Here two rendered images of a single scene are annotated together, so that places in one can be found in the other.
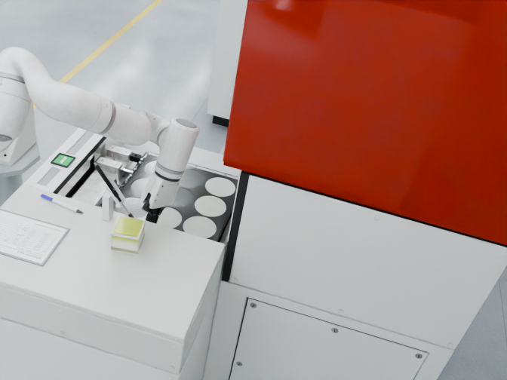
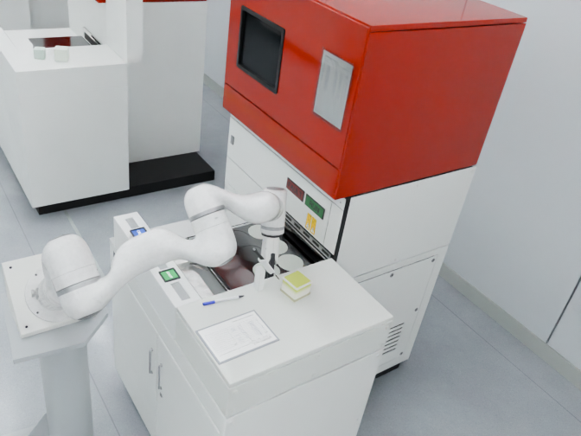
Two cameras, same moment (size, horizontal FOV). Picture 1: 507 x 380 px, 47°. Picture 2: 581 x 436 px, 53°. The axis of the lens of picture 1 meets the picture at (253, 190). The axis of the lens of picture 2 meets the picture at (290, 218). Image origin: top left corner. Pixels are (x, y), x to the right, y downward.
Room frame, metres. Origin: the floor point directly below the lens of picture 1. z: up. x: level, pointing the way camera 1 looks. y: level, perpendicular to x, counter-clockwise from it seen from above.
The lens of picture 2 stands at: (0.10, 1.42, 2.24)
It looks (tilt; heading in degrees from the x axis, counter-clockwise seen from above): 33 degrees down; 314
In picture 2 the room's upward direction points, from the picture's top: 9 degrees clockwise
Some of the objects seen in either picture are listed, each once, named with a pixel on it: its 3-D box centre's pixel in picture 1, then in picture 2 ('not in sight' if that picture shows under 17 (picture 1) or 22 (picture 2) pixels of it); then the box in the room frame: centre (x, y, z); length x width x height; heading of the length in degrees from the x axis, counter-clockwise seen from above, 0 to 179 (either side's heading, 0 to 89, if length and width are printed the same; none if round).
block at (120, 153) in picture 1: (119, 152); not in sight; (1.59, 0.48, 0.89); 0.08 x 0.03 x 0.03; 83
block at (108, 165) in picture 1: (109, 165); (180, 263); (1.51, 0.49, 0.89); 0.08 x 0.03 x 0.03; 83
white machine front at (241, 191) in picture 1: (265, 153); (277, 190); (1.58, -0.02, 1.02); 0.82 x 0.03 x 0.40; 173
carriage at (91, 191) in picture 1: (99, 185); (189, 281); (1.43, 0.50, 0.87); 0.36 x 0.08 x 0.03; 173
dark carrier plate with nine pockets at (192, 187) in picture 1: (178, 197); (251, 253); (1.42, 0.23, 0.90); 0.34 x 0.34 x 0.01; 83
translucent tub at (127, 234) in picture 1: (127, 235); (296, 286); (1.10, 0.30, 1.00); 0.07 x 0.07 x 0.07; 1
